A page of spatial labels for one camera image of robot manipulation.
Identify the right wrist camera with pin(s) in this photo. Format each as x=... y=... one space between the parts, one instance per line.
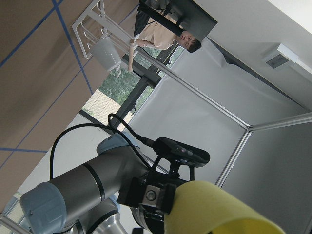
x=184 y=154

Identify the yellow plastic cup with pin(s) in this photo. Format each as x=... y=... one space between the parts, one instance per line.
x=201 y=207

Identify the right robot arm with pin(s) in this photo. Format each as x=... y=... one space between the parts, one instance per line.
x=88 y=195

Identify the white wire cup rack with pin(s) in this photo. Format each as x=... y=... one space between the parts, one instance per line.
x=93 y=25

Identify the seated person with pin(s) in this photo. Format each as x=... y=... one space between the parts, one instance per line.
x=152 y=34

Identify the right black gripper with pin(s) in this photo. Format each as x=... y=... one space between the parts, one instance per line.
x=150 y=197

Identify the black monitor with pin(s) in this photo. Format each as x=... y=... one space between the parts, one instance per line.
x=180 y=15

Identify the white plastic cup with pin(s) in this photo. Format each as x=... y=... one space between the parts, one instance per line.
x=106 y=54

